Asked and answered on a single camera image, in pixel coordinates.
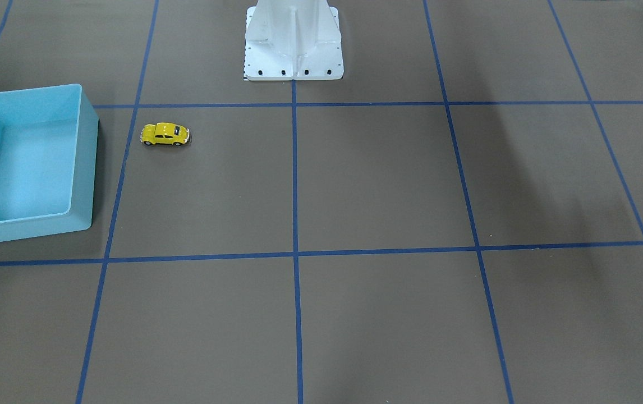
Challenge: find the light blue plastic bin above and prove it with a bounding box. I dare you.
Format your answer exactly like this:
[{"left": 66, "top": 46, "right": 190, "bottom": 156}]
[{"left": 0, "top": 84, "right": 99, "bottom": 242}]

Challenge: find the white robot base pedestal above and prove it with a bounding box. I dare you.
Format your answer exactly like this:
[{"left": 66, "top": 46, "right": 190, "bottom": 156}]
[{"left": 243, "top": 1, "right": 345, "bottom": 81}]

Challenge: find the yellow beetle toy car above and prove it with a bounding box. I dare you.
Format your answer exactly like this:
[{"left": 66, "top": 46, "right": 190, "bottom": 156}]
[{"left": 139, "top": 122, "right": 191, "bottom": 146}]

